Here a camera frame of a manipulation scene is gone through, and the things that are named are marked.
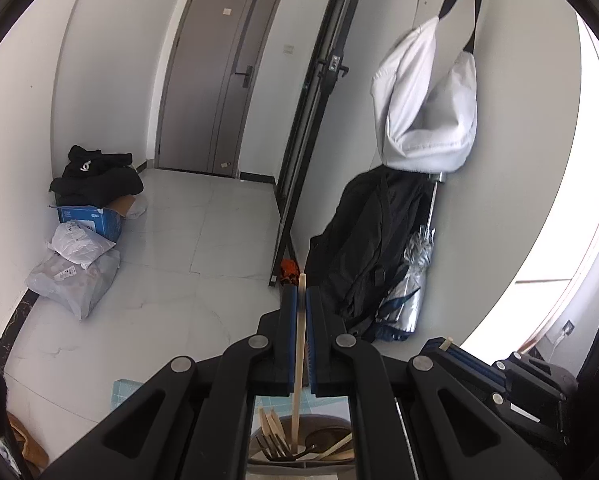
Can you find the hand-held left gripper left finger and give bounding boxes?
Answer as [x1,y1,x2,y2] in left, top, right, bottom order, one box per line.
[39,284,300,480]

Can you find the brown cardboard box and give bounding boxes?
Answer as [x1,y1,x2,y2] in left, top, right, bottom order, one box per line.
[110,194,137,218]

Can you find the blue cardboard box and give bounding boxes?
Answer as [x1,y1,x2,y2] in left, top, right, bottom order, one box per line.
[56,205,125,242]

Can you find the grey parcel bag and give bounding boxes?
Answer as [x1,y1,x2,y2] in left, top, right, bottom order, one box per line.
[26,250,121,321]

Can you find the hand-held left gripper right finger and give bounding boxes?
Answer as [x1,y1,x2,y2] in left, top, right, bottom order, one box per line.
[305,285,563,480]

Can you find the silver fork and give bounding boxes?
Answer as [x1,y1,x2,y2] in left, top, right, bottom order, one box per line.
[256,432,310,462]

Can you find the black clothes heap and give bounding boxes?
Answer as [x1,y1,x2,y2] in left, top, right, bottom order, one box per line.
[49,145,145,207]

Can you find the silver spoon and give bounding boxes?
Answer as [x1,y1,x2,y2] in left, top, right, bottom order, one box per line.
[304,427,347,453]

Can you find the black door frame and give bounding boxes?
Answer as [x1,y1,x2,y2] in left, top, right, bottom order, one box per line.
[269,0,373,288]

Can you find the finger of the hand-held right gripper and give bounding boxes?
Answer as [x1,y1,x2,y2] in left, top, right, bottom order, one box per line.
[435,338,506,379]
[421,342,503,404]

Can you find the small orange black object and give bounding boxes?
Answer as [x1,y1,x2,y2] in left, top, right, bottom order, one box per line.
[278,258,300,286]

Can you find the white shoulder bag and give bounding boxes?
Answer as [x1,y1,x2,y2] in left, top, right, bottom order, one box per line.
[370,0,485,173]

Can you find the teal checked tablecloth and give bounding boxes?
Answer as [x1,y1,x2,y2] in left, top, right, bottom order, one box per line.
[110,378,350,416]

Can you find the white parcel bag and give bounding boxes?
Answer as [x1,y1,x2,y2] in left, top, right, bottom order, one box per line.
[48,221,116,270]

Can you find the black backpack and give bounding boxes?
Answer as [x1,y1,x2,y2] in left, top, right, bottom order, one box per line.
[307,167,437,343]

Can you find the grey door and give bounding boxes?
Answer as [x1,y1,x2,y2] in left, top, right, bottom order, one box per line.
[156,0,286,178]

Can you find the brown slipper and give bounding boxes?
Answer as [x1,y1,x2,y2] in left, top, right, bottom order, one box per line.
[6,410,50,476]

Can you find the silver folding umbrella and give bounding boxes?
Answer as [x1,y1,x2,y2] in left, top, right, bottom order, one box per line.
[374,170,447,343]

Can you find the grey white utensil holder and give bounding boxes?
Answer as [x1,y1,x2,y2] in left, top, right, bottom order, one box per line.
[246,410,356,473]

